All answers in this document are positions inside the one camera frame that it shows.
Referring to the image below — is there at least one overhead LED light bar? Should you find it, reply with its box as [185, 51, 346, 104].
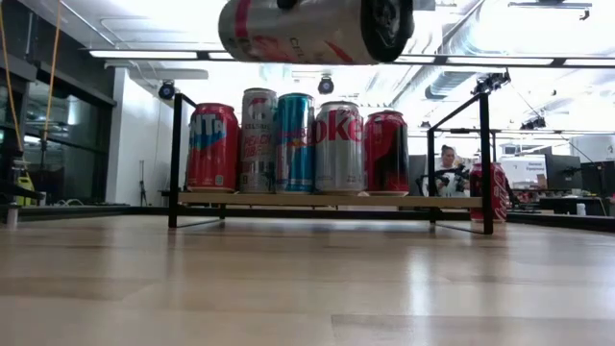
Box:
[87, 47, 615, 69]

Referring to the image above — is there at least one tall white Celsius can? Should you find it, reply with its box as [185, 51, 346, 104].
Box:
[238, 87, 279, 194]
[218, 0, 415, 66]

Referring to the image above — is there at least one person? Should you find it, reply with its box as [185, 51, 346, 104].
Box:
[422, 143, 471, 198]

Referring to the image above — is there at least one red Coca-Cola can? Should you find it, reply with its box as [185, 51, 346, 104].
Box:
[469, 161, 509, 223]
[363, 110, 411, 197]

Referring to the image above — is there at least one black background tripod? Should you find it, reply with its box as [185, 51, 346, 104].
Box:
[137, 160, 148, 207]

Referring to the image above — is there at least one black hanging shirt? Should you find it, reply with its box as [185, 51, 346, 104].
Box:
[407, 154, 429, 196]

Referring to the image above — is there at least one black ceiling track light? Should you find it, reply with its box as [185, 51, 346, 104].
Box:
[507, 1, 593, 21]

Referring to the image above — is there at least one black metal table frame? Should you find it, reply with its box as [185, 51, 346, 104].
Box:
[18, 204, 615, 235]

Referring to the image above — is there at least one yellow cable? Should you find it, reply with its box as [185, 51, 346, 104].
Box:
[0, 0, 66, 155]

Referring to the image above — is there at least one black ceiling camera mount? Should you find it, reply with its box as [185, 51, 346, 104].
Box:
[470, 69, 513, 97]

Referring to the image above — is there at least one wooden shelf black frame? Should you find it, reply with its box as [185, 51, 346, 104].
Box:
[167, 91, 495, 235]

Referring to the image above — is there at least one blue silver Red Bull can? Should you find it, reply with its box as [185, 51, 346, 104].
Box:
[275, 92, 317, 194]

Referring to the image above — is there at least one orange Fanta can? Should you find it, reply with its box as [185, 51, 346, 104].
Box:
[185, 103, 240, 193]

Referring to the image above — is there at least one silver Diet Coke can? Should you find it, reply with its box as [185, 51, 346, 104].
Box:
[312, 100, 366, 196]

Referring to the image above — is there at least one black computer monitor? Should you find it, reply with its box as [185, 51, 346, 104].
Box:
[542, 152, 582, 191]
[579, 161, 615, 198]

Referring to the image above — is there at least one silver ventilation duct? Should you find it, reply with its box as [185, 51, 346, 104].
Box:
[425, 0, 510, 100]

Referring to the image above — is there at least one white printed sign board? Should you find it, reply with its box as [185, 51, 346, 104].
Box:
[499, 156, 548, 189]

